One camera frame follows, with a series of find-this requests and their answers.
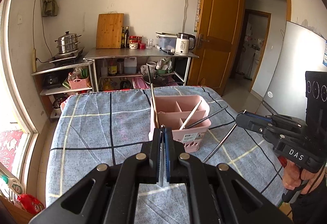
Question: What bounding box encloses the light wooden chopstick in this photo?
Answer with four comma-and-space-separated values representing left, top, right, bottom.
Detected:
152, 97, 159, 128
180, 100, 202, 130

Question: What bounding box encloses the small wooden side shelf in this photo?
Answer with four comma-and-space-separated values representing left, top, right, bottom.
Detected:
32, 59, 96, 120

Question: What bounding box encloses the blue plaid tablecloth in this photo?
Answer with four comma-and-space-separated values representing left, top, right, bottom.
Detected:
45, 86, 284, 223

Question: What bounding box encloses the white refrigerator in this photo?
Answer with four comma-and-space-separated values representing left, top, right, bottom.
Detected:
257, 22, 326, 119

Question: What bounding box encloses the pink lidded storage box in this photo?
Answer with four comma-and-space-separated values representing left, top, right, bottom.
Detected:
132, 76, 149, 89

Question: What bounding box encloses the red lidded jar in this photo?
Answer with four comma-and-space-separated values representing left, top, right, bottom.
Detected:
129, 35, 139, 49

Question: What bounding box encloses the bamboo cutting board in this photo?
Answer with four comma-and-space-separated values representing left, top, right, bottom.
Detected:
96, 13, 124, 49

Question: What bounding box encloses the clear plastic container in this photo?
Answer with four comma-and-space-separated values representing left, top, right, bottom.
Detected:
156, 32, 177, 51

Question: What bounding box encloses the pink woven basket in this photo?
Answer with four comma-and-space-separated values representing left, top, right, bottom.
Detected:
68, 73, 91, 89

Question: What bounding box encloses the dark soy sauce bottle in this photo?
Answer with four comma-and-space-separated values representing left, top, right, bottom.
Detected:
124, 26, 129, 48

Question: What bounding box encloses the steel kitchen shelf table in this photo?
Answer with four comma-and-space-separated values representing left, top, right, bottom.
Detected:
84, 48, 200, 92

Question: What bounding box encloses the black induction cooker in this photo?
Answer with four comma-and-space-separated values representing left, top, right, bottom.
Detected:
48, 47, 84, 64

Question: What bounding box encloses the plain black chopstick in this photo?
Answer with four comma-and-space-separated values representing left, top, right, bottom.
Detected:
147, 64, 152, 92
184, 106, 228, 129

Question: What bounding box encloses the brown wooden door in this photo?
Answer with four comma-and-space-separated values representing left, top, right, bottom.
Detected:
187, 0, 245, 95

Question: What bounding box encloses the person's right hand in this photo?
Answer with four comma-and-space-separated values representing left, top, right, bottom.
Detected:
283, 160, 324, 195

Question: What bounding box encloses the black frying pan with lid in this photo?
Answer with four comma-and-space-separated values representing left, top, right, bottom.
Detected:
142, 74, 169, 87

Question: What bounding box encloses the stainless steel steamer pot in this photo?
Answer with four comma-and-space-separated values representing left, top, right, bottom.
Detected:
55, 31, 81, 54

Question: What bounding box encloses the pink plastic utensil basket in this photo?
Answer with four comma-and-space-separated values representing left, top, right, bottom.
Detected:
149, 95, 211, 153

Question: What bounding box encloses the white electric kettle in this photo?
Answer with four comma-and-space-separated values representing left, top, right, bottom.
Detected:
175, 33, 196, 55

